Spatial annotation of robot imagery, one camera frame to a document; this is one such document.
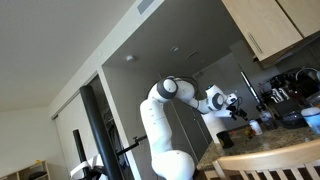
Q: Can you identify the light wooden shelf unit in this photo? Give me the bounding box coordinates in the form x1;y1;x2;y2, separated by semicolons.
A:
0;160;52;180

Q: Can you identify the dark blue speckled bowl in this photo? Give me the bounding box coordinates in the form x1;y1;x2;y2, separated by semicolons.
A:
279;110;308;130

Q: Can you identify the pump bottle blue label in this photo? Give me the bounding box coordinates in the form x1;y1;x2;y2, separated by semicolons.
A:
300;106;320;135

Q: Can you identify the black pepper grinder bottle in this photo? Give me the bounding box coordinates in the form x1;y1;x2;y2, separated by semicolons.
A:
256;104;278;131

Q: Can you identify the ceiling air vent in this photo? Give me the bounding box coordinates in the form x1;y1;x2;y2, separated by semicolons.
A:
137;0;156;15

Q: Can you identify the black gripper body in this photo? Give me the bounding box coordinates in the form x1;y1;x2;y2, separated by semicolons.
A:
227;103;244;118

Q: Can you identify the wooden chair back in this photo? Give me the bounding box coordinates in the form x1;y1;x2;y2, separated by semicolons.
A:
211;138;320;180

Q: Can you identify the white pill bottle orange label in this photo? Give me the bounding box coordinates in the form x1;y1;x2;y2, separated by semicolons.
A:
249;119;264;137

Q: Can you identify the black kitchen stove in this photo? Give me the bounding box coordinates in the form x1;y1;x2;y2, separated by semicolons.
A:
263;68;320;118

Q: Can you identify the thick black pole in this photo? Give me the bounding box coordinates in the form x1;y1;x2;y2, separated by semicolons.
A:
79;85;125;180

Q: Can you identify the light wooden upper cabinet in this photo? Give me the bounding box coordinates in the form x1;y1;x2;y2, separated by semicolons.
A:
276;0;320;38
221;0;304;63

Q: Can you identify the yellow banana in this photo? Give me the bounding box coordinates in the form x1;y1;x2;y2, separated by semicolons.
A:
243;126;255;140

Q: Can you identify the black mug yellow logo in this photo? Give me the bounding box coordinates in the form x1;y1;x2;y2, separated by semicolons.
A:
216;130;235;150

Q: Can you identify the thin black post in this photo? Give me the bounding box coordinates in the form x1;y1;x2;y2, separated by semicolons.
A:
72;129;92;180

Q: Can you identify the dark slim bar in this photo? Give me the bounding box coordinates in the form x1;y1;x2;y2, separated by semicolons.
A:
239;70;264;108

